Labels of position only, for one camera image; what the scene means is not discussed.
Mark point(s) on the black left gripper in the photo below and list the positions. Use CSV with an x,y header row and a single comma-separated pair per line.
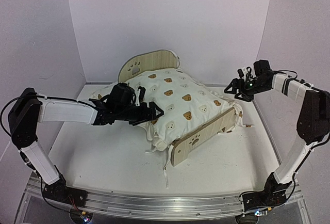
x,y
152,116

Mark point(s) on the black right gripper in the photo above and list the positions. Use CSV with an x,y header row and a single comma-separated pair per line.
x,y
235,82

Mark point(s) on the large bear print cushion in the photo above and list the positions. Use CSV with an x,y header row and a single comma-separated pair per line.
x,y
180,105

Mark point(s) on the wooden pet bed frame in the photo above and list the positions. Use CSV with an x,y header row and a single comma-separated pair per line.
x,y
196,141

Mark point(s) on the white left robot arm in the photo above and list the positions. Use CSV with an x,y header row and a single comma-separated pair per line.
x,y
31,110

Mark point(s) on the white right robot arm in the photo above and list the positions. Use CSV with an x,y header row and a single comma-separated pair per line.
x,y
312,127

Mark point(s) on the small bear print pillow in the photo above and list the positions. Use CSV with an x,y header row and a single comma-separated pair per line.
x,y
101,91

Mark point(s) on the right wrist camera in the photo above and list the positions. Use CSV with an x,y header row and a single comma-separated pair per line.
x,y
245,74

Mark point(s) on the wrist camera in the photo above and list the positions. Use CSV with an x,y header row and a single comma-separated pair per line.
x,y
140,92
245,74

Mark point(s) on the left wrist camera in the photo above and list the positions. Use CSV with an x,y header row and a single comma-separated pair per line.
x,y
140,92

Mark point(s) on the aluminium table edge rail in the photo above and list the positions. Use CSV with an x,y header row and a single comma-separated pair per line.
x,y
108,83

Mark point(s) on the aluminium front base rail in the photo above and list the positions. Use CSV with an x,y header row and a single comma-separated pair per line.
x,y
165,207

